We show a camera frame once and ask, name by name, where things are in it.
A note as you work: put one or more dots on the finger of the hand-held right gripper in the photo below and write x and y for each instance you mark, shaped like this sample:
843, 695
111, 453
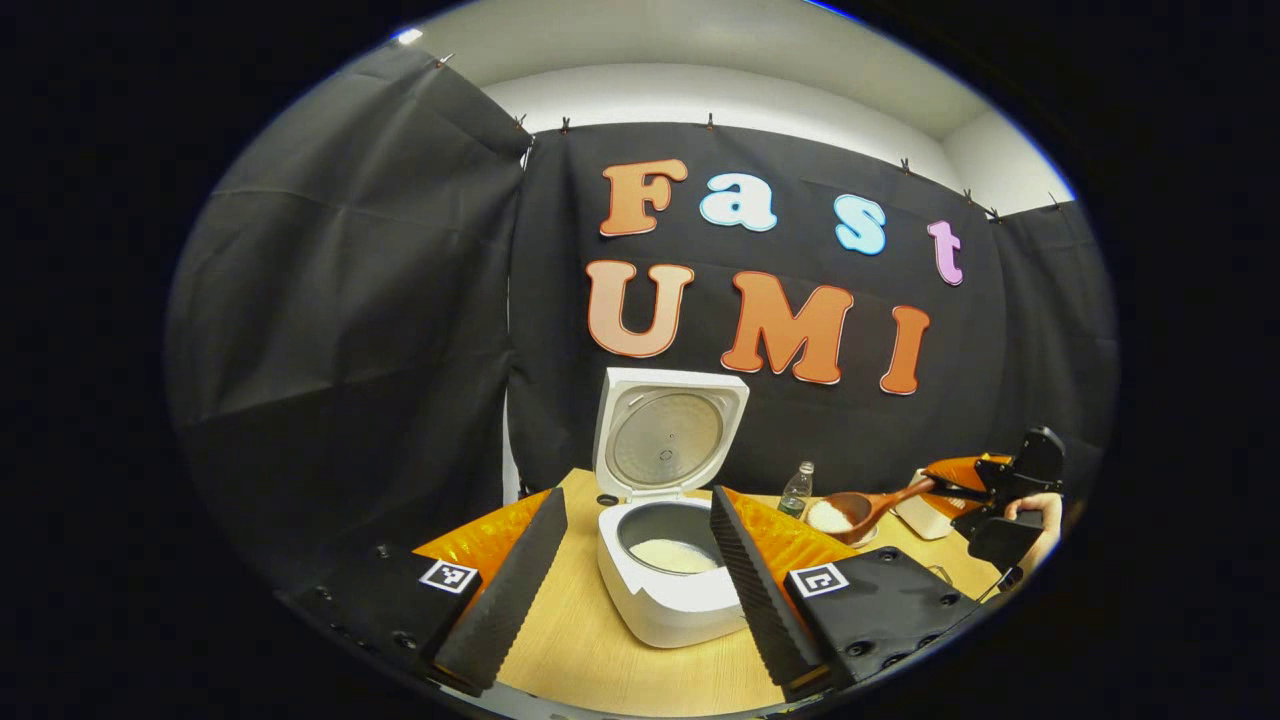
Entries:
965, 472

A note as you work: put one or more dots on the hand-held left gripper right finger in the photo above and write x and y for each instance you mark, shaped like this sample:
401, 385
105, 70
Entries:
760, 600

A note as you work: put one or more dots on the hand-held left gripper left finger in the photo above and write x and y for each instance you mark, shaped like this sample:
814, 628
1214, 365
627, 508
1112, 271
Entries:
510, 590

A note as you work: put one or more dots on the white rice cooker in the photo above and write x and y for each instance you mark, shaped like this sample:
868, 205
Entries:
660, 610

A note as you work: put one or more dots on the wooden spoon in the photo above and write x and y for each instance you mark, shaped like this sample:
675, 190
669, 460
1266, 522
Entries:
870, 505

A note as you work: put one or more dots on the white rice heap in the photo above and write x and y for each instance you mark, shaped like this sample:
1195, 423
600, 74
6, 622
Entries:
670, 555

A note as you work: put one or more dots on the spoonful of white rice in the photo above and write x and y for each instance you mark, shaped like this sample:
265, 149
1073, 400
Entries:
828, 517

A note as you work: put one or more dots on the white toaster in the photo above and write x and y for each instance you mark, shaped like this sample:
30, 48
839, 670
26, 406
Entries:
920, 518

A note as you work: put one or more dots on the clear plastic water bottle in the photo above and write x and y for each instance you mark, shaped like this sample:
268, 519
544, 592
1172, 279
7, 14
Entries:
796, 492

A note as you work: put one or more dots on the white round plate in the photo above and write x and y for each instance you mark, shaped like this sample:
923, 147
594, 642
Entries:
868, 540

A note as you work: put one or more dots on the black backdrop cloth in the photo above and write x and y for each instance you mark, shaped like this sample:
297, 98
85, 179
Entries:
350, 300

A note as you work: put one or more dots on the ceiling light panel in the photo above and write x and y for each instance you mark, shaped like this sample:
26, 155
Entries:
408, 36

